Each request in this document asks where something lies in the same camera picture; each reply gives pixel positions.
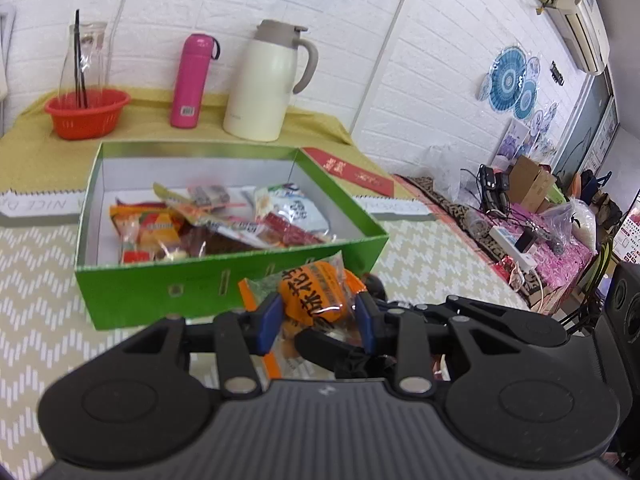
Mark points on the green cardboard box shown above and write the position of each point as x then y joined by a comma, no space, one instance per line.
124,295

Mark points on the clear red-edged jerky packet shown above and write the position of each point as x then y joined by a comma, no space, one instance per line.
210,196

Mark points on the dark red snack packet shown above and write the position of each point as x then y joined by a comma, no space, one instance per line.
226,237

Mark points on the brown cardboard box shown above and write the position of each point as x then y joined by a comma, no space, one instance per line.
529,184

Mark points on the blue paper fan decoration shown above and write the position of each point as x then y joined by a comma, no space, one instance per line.
507,77

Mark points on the wall air conditioner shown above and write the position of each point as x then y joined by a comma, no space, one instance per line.
580,24

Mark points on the cream thermos jug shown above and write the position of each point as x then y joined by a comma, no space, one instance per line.
277,63

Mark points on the black chopsticks pair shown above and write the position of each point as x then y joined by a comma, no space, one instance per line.
79,76

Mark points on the orange peanut snack packet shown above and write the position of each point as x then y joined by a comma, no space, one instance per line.
319,295

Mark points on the orange green chinese snack bag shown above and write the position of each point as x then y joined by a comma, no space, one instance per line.
147,233

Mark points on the pink thermos bottle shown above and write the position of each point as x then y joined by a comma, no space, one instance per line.
197,53

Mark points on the mustard yellow cloth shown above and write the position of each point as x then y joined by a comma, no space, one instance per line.
34,159

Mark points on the white cartoon snack bag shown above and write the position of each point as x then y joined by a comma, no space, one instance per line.
290,203

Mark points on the red envelope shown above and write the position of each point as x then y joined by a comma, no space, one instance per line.
351,173

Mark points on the red plastic basket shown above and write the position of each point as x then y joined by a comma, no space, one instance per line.
73,123

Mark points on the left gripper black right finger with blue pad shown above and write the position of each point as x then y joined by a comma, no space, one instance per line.
489,371

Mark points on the white power strip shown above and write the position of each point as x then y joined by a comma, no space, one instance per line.
506,241

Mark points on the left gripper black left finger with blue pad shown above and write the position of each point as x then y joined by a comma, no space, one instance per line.
153,394

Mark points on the patterned tablecloth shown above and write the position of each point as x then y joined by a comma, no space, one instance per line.
46,331

